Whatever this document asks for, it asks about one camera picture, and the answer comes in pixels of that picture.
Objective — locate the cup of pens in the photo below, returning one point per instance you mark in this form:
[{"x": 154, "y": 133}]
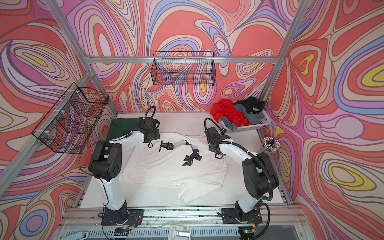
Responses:
[{"x": 270, "y": 145}]

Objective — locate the red t-shirt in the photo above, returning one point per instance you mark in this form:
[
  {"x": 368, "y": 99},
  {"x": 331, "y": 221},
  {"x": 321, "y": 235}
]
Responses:
[{"x": 225, "y": 109}]

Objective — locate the folded green t-shirt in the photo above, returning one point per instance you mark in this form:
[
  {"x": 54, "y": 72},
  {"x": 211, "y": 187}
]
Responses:
[{"x": 121, "y": 127}]

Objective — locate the white plastic laundry basket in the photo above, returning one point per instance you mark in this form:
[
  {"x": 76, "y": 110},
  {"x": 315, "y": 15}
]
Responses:
[{"x": 265, "y": 120}]

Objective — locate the back black wire basket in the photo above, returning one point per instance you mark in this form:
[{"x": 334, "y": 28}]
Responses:
[{"x": 183, "y": 68}]

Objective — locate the left black wire basket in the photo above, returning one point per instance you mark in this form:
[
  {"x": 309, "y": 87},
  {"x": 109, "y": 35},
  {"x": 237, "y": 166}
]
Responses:
[{"x": 74, "y": 121}]

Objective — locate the black t-shirt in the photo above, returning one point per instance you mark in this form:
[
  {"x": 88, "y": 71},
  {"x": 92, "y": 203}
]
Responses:
[{"x": 252, "y": 105}]

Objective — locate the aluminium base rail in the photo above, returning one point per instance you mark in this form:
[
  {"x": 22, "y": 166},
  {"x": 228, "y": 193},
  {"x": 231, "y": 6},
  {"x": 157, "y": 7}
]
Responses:
[{"x": 277, "y": 222}]

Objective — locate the black wire basket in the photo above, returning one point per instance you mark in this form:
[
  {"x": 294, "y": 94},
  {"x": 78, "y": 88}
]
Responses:
[
  {"x": 74, "y": 121},
  {"x": 183, "y": 68}
]

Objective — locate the white box on rail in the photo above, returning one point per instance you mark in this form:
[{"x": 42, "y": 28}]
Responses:
[{"x": 177, "y": 232}]

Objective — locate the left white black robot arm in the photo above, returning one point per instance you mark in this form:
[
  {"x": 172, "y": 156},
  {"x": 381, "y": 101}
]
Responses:
[{"x": 107, "y": 162}]

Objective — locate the white printed t-shirt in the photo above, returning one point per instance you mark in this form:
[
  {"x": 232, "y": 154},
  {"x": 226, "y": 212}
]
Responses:
[{"x": 176, "y": 161}]

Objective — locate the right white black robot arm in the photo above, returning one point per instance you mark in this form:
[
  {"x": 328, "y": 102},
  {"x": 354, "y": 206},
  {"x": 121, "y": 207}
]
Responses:
[{"x": 259, "y": 176}]

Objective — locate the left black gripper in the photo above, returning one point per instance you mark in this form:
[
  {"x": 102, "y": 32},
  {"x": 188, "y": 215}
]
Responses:
[{"x": 157, "y": 131}]

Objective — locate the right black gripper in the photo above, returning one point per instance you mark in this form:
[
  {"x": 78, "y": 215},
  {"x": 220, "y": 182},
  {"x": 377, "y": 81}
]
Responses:
[{"x": 210, "y": 149}]

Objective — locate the grey t-shirt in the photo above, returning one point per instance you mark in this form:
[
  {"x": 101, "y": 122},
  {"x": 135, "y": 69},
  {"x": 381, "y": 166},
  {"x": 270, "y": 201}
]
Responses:
[{"x": 253, "y": 118}]

